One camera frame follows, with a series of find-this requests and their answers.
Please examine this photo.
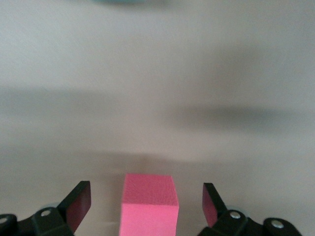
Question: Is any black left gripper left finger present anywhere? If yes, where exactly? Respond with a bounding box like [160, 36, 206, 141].
[0, 181, 92, 236]

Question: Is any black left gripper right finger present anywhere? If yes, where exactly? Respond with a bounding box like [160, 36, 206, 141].
[198, 182, 302, 236]

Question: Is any red foam cube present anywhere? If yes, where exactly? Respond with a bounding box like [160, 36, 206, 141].
[120, 174, 179, 236]

